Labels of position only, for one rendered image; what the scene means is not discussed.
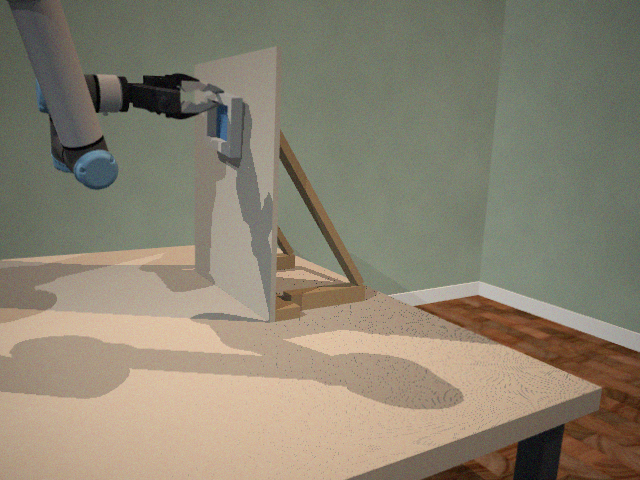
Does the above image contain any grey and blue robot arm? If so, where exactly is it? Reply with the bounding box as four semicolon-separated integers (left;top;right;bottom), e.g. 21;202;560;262
6;0;181;190

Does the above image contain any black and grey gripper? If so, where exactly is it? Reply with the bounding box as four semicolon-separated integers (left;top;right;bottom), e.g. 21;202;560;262
118;73;224;119

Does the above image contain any beige flat board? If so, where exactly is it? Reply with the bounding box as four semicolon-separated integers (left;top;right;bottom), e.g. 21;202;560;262
195;46;282;323

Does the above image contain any brown wooden stand brace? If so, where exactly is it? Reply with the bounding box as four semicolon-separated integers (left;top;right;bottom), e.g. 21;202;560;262
275;129;365;322

